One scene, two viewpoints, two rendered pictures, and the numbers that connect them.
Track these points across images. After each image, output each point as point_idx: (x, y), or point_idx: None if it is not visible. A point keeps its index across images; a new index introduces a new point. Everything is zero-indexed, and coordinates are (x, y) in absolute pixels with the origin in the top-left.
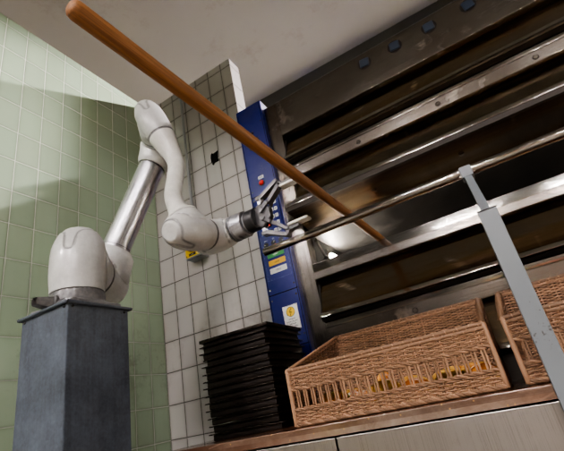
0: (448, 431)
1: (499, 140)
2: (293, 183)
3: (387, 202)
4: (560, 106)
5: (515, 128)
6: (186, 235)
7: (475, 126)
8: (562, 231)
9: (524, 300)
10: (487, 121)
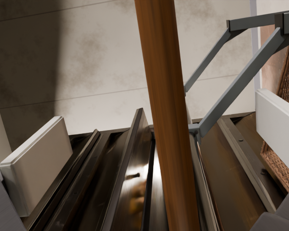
0: None
1: (132, 215)
2: (55, 162)
3: (204, 184)
4: (135, 174)
5: (131, 198)
6: None
7: (114, 198)
8: (247, 203)
9: None
10: (116, 191)
